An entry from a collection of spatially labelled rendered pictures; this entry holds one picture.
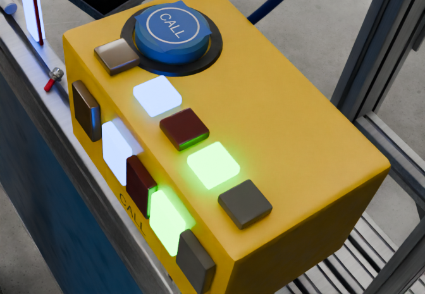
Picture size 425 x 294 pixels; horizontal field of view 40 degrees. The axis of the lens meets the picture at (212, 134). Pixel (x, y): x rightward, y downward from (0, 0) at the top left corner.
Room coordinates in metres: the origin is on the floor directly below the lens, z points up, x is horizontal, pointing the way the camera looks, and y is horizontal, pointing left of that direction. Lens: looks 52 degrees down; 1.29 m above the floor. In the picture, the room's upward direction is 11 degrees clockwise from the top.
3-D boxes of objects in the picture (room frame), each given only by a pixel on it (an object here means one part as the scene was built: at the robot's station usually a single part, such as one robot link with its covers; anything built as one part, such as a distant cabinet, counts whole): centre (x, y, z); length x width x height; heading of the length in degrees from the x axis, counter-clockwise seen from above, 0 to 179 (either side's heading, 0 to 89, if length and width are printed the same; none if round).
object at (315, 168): (0.20, 0.00, 1.02); 0.16 x 0.10 x 0.11; 44
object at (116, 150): (0.17, 0.05, 1.04); 0.02 x 0.01 x 0.03; 44
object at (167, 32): (0.23, 0.03, 1.08); 0.04 x 0.04 x 0.02
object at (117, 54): (0.21, 0.06, 1.08); 0.02 x 0.02 x 0.01; 44
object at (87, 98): (0.20, 0.07, 1.04); 0.02 x 0.01 x 0.03; 44
